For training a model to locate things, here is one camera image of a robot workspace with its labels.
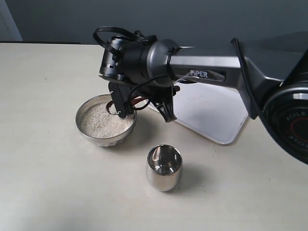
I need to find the white rectangular tray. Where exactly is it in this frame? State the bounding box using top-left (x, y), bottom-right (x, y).
top-left (148, 84), bottom-right (249, 145)

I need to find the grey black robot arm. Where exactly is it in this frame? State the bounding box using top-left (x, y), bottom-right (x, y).
top-left (99, 32), bottom-right (308, 163)

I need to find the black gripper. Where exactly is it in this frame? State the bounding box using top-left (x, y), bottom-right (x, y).
top-left (99, 35), bottom-right (177, 122)

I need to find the steel cup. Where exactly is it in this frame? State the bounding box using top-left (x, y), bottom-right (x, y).
top-left (145, 144), bottom-right (183, 192)

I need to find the dark red wooden spoon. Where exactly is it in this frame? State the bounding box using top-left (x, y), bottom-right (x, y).
top-left (106, 85), bottom-right (180, 116)

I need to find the black cable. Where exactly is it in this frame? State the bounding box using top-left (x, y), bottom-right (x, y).
top-left (92, 26), bottom-right (157, 52)

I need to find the steel bowl of rice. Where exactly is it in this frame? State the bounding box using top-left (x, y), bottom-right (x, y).
top-left (75, 94), bottom-right (137, 147)

